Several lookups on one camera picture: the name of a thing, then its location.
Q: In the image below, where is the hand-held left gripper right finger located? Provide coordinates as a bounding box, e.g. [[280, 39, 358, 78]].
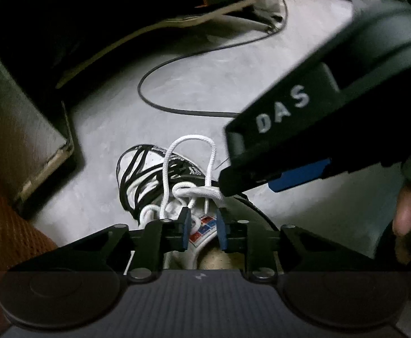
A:
[[217, 208, 382, 284]]

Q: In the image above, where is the thick black cable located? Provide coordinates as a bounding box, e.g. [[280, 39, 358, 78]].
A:
[[138, 25, 284, 117]]

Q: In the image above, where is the black shoelace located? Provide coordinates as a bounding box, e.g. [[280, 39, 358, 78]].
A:
[[117, 144, 206, 219]]

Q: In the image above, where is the white and black sneaker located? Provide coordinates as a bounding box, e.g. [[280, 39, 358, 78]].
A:
[[116, 144, 280, 272]]

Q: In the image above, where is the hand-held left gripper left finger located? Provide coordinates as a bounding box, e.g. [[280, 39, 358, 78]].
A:
[[26, 207, 193, 284]]

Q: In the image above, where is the orange mesh wastebasket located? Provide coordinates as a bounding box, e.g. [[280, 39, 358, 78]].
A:
[[0, 176, 59, 275]]

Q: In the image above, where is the white shoelace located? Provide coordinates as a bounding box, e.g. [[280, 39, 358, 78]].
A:
[[138, 134, 227, 229]]

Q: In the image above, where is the silver foil-covered box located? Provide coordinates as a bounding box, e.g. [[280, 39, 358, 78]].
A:
[[0, 25, 76, 212]]

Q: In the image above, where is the white metal stand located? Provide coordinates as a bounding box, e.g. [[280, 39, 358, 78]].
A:
[[227, 5, 284, 33]]

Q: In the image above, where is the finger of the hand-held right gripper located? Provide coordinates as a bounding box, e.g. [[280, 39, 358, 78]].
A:
[[267, 158, 332, 194], [218, 157, 331, 198]]

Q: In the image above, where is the thin black wire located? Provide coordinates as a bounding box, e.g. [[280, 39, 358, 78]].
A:
[[264, 0, 289, 32]]

